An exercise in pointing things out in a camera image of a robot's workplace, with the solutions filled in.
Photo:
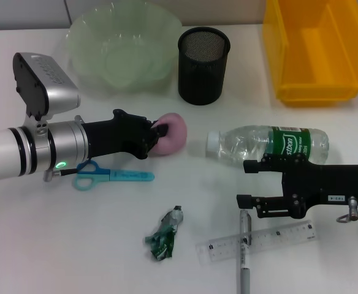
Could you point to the blue capped scissors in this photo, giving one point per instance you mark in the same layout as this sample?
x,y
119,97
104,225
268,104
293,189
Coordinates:
x,y
130,176

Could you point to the clear green-label water bottle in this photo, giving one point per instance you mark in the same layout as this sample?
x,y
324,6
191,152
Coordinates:
x,y
243,144

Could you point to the transparent plastic ruler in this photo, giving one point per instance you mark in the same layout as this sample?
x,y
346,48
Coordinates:
x,y
274,240

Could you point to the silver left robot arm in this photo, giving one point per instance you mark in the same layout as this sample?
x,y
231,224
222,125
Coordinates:
x,y
1,153

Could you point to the yellow plastic bin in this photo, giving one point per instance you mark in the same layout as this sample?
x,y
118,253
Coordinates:
x,y
320,61

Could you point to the translucent green fruit bowl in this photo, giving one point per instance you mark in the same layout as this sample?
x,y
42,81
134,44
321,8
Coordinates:
x,y
120,61

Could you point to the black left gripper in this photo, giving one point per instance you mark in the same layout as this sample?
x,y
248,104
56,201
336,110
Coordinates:
x,y
117,134

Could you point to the black mesh pen holder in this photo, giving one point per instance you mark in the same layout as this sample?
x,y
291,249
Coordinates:
x,y
202,76

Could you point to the pink peach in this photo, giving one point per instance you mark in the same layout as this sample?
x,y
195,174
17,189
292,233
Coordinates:
x,y
176,134

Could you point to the green plastic wrapper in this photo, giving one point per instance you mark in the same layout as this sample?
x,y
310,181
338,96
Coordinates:
x,y
166,232

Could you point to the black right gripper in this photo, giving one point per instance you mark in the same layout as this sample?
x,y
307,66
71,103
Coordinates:
x,y
335,183

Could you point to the grey clear pen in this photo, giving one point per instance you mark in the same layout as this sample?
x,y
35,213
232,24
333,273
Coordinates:
x,y
245,275

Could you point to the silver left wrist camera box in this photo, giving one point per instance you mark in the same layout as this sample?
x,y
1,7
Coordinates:
x,y
53,82

